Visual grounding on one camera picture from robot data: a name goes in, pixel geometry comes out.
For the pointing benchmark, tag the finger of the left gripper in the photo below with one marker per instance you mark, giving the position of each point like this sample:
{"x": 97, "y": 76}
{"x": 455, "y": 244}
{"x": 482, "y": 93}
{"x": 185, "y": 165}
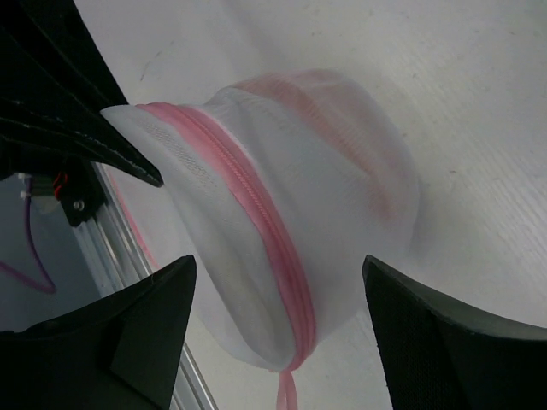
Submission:
{"x": 54, "y": 86}

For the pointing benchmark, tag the aluminium mounting rail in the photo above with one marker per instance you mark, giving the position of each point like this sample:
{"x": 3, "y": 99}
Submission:
{"x": 116, "y": 261}

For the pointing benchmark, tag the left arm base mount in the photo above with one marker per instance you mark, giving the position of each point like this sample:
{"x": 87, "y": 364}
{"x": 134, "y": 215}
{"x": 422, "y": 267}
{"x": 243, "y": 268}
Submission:
{"x": 67, "y": 181}

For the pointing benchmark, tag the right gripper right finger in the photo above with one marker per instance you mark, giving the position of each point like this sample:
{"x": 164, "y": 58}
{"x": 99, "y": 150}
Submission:
{"x": 440, "y": 353}

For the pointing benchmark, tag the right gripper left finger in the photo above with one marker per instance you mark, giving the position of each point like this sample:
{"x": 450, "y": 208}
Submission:
{"x": 120, "y": 352}

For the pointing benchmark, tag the white mesh laundry bag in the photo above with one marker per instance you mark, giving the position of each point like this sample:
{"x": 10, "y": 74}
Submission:
{"x": 281, "y": 185}

